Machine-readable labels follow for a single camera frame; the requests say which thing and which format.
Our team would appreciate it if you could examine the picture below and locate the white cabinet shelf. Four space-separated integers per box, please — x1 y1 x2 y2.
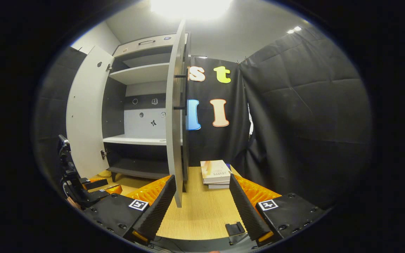
103 134 183 146
109 63 171 85

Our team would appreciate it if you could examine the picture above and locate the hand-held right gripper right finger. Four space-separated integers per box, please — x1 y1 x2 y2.
229 174 326 246

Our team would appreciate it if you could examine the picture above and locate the black door handle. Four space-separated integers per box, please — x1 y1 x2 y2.
173 72 189 112

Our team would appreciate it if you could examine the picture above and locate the long ceiling light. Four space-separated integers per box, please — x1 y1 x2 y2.
150 0 233 20

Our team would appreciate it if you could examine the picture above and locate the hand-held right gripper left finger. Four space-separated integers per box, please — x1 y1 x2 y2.
83 175 177 245

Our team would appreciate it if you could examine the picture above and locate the dark grey quilted curtain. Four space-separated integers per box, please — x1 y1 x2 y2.
34 46 87 190
239 25 373 209

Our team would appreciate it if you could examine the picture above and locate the grey cabinet door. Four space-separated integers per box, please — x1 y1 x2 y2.
66 45 114 179
165 19 189 208

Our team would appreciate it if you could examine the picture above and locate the black backdrop cloth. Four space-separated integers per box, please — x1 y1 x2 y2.
187 56 252 176

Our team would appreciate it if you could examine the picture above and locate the grey cabinet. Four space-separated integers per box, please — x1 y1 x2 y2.
101 32 192 193

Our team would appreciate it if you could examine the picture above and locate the grey cabinet drawer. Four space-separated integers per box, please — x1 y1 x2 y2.
113 33 189 58

